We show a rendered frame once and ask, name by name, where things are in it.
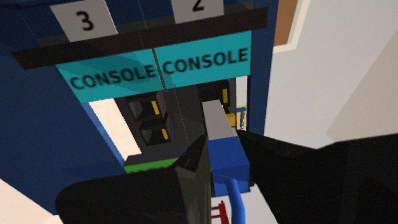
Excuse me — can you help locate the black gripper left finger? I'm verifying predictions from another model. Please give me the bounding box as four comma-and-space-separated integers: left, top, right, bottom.
55, 135, 212, 224

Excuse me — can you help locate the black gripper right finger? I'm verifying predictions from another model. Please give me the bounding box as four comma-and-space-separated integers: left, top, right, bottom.
236, 129, 398, 224

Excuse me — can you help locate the blue ethernet cable with plug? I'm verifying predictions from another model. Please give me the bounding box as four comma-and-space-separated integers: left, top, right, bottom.
202, 100, 250, 224

